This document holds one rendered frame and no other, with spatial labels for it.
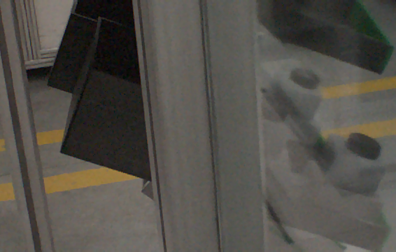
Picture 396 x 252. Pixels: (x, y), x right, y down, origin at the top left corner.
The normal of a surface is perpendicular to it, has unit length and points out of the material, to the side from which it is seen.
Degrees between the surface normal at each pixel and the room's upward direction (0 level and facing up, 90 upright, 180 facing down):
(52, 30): 90
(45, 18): 90
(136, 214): 0
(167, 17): 90
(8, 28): 90
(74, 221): 0
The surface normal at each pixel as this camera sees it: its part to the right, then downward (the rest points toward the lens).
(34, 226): 0.22, 0.39
